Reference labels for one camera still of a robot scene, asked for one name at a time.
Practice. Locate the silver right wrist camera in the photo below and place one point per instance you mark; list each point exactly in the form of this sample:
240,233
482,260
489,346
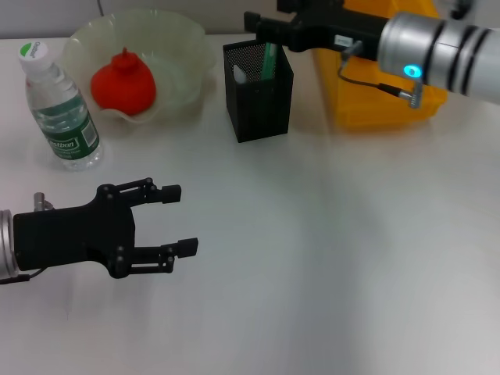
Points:
463,7

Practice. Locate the black mesh pen holder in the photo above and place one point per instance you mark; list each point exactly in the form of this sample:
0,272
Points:
258,113

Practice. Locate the orange toy fruit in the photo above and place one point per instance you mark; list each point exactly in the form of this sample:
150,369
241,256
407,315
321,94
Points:
121,86

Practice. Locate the translucent wavy fruit plate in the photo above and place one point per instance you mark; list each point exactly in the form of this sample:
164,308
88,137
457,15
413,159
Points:
179,58

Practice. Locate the clear green-label water bottle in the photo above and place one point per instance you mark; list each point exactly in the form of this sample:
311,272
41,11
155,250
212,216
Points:
66,133

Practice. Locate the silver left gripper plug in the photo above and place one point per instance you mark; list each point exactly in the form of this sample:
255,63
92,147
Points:
41,201

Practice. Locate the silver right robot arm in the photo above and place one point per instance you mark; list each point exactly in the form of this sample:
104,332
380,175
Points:
449,51

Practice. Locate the yellow plastic bin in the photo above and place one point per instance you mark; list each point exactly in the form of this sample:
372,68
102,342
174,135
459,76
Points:
375,97

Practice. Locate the mint green pen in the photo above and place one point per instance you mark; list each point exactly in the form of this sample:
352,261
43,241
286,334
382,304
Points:
269,62

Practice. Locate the grey pen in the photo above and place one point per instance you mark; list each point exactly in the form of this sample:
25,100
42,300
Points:
239,74

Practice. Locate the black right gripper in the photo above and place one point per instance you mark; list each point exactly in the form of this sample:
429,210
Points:
336,27

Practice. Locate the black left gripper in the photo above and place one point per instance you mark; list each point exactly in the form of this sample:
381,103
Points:
74,238

